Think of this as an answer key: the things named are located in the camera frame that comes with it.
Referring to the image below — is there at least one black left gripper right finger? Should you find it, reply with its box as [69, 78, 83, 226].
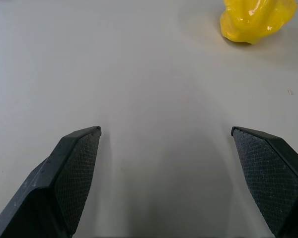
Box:
[230, 126, 298, 238]

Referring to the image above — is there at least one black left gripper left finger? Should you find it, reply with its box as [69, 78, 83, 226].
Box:
[0, 125, 102, 238]

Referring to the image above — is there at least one yellow plastic bell pepper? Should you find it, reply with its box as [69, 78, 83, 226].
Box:
[220, 0, 298, 45]

